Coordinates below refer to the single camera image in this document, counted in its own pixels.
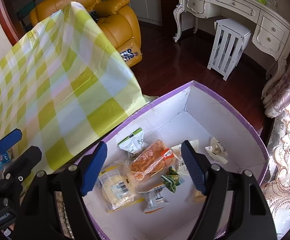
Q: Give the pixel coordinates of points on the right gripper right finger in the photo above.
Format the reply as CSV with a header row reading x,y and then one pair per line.
x,y
249,217

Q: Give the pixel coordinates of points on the round biscuit clear packet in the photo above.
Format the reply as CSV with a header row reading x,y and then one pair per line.
x,y
195,197

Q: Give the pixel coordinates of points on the white slatted stool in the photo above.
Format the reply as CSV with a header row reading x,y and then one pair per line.
x,y
230,41

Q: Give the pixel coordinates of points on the grey white snack packet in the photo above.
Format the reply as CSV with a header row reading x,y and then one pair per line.
x,y
154,198

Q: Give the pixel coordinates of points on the white purple storage box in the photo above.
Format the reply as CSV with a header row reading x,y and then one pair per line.
x,y
191,112

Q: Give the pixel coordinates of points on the white ornate dressing table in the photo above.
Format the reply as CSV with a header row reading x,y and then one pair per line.
x,y
271,34

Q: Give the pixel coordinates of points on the dark green snack packet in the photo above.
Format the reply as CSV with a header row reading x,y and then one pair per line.
x,y
172,179

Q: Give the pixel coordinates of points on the round cracker packet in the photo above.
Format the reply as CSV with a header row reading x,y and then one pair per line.
x,y
116,188

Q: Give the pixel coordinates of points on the green white snack packet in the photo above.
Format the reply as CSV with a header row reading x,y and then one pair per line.
x,y
134,143

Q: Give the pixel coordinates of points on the bread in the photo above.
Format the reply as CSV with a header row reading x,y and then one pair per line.
x,y
151,161

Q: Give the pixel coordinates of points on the green checkered tablecloth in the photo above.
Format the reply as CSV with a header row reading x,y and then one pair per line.
x,y
64,86

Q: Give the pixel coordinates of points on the white nut snack packet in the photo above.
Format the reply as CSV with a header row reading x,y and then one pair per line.
x,y
180,154

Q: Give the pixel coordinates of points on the blue cartoon snack packet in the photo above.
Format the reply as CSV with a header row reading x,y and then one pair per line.
x,y
5,158

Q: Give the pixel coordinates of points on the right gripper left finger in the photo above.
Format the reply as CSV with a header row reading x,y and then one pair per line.
x,y
53,206

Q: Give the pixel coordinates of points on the pink lace curtain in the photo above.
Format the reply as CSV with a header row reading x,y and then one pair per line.
x,y
277,187

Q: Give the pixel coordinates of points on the yellow leather armchair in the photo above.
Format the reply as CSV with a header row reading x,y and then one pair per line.
x,y
114,17

